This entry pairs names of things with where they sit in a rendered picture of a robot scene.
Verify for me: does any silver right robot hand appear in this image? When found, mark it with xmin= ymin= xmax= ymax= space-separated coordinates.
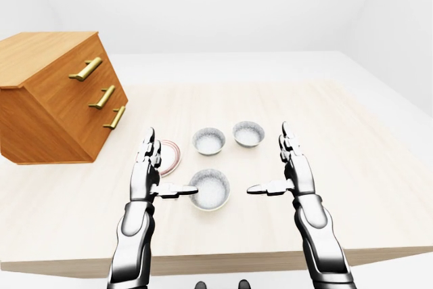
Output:
xmin=246 ymin=121 xmax=316 ymax=198

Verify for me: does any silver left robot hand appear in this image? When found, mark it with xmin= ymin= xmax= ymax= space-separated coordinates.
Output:
xmin=129 ymin=127 xmax=200 ymax=203

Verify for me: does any grey patterned bowl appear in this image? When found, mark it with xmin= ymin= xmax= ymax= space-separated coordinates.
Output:
xmin=231 ymin=120 xmax=265 ymax=150
xmin=191 ymin=127 xmax=227 ymax=156
xmin=188 ymin=168 xmax=231 ymax=212

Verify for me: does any white plate with red rings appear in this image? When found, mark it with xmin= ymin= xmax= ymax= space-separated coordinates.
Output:
xmin=156 ymin=139 xmax=182 ymax=178

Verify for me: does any wooden drawer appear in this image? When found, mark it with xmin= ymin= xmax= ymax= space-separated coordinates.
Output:
xmin=43 ymin=68 xmax=125 ymax=124
xmin=59 ymin=91 xmax=129 ymax=162
xmin=28 ymin=35 xmax=118 ymax=100

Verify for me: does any wooden cabinet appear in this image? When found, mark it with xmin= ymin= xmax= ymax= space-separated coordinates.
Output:
xmin=0 ymin=31 xmax=129 ymax=166

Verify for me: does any brass drawer handle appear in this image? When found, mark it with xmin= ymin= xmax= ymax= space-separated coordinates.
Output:
xmin=103 ymin=106 xmax=127 ymax=131
xmin=88 ymin=85 xmax=116 ymax=110
xmin=68 ymin=56 xmax=104 ymax=82

